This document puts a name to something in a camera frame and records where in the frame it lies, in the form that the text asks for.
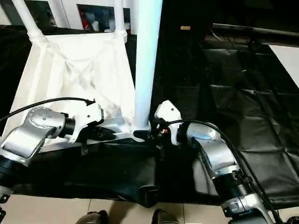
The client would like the black work mat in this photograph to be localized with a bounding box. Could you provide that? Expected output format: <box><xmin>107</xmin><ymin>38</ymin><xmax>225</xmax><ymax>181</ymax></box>
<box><xmin>0</xmin><ymin>24</ymin><xmax>299</xmax><ymax>210</ymax></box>

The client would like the white flat board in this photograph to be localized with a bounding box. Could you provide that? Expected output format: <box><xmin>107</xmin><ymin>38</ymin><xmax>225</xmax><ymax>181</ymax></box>
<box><xmin>268</xmin><ymin>44</ymin><xmax>299</xmax><ymax>89</ymax></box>

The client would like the white plastic table top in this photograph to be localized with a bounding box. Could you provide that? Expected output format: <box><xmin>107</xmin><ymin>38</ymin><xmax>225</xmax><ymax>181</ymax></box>
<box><xmin>1</xmin><ymin>31</ymin><xmax>152</xmax><ymax>155</ymax></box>

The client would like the white glass door cabinet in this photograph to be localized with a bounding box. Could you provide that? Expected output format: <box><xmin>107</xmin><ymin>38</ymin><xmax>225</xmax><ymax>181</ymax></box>
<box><xmin>0</xmin><ymin>0</ymin><xmax>139</xmax><ymax>36</ymax></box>

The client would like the red bottle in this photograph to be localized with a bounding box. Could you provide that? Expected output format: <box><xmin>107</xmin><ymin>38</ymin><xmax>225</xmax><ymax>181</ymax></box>
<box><xmin>80</xmin><ymin>11</ymin><xmax>92</xmax><ymax>30</ymax></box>

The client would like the black left camera cable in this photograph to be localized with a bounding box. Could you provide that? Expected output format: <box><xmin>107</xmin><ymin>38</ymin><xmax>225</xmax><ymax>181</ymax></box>
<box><xmin>0</xmin><ymin>98</ymin><xmax>96</xmax><ymax>122</ymax></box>

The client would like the dark metal bar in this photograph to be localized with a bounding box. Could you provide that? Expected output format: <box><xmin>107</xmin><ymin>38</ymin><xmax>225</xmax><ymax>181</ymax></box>
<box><xmin>211</xmin><ymin>23</ymin><xmax>299</xmax><ymax>40</ymax></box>

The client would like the black right camera cable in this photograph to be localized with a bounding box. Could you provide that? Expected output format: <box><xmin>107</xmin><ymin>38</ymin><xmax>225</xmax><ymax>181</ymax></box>
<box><xmin>163</xmin><ymin>119</ymin><xmax>283</xmax><ymax>224</ymax></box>

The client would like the dark left robot foot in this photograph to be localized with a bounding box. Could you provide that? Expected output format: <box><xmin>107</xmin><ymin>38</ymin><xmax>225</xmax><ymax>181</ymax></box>
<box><xmin>78</xmin><ymin>210</ymin><xmax>109</xmax><ymax>224</ymax></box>

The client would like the black camera cable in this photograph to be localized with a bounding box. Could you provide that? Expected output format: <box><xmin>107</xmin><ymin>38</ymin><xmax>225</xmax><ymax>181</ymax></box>
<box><xmin>0</xmin><ymin>98</ymin><xmax>96</xmax><ymax>122</ymax></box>
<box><xmin>163</xmin><ymin>119</ymin><xmax>283</xmax><ymax>224</ymax></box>

